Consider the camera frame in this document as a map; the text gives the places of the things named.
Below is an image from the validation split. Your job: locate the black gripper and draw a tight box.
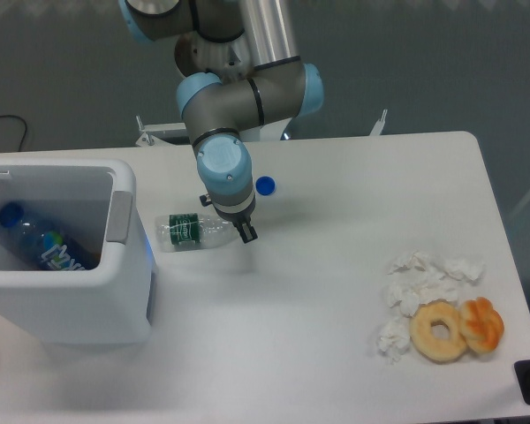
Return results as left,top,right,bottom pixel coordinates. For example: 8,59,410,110
214,204,258,244

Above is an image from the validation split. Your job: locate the clear green-label plastic bottle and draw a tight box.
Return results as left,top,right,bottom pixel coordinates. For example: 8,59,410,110
155,213,239,253

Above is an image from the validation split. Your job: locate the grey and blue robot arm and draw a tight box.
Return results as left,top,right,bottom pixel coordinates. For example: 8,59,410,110
119,1,324,243

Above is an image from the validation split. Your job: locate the blue bottle cap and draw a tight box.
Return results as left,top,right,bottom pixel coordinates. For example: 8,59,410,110
255,176,276,196

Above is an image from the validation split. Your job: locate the blue-label bottle in bin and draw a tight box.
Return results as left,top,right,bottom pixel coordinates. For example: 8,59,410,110
0,201,99,271

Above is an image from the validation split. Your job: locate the white trash bin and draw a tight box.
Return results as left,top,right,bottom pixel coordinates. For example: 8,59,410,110
0,157,155,344

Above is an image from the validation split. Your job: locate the crumpled white tissue upper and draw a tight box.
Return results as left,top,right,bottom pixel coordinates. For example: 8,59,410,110
382,250,486,317

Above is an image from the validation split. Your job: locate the crumpled white tissue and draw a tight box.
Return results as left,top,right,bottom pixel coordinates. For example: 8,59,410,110
382,250,486,317
376,316,411,364

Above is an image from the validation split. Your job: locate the crumpled white tissue lower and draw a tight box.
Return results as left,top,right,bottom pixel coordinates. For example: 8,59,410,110
376,316,411,364

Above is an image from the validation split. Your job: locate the orange glazed twisted bun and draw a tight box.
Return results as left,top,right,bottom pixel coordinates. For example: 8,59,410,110
459,297,504,354

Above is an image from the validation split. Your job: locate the ring donut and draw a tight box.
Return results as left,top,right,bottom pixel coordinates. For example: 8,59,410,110
409,301,467,363

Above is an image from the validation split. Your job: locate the black cable on floor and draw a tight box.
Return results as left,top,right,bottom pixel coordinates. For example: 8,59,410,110
0,114,28,154

